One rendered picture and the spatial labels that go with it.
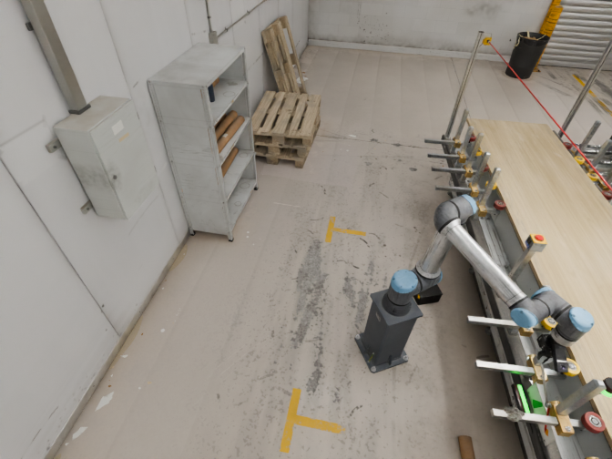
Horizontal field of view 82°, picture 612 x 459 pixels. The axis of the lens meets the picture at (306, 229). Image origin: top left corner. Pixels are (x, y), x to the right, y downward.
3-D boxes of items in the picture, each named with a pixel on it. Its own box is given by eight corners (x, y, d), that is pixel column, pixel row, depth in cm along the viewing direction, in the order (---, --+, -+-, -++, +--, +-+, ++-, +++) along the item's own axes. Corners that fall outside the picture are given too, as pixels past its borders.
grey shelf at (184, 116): (190, 235, 357) (146, 79, 250) (222, 183, 421) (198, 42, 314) (232, 241, 351) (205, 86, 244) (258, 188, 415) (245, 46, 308)
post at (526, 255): (496, 298, 224) (529, 249, 193) (494, 291, 228) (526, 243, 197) (504, 299, 224) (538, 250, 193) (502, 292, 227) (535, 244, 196)
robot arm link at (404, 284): (382, 290, 226) (387, 273, 214) (402, 280, 233) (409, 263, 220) (397, 309, 217) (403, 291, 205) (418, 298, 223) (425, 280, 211)
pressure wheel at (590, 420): (576, 437, 158) (590, 429, 150) (568, 418, 164) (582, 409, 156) (594, 440, 158) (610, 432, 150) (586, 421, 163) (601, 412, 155)
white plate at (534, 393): (544, 445, 164) (555, 439, 157) (525, 389, 183) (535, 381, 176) (545, 446, 164) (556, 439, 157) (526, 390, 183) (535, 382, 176)
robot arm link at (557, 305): (533, 291, 150) (559, 313, 142) (549, 281, 154) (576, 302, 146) (523, 304, 156) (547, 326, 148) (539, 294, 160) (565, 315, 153)
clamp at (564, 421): (556, 435, 157) (563, 432, 153) (545, 403, 166) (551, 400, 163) (570, 437, 156) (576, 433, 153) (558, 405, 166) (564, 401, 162)
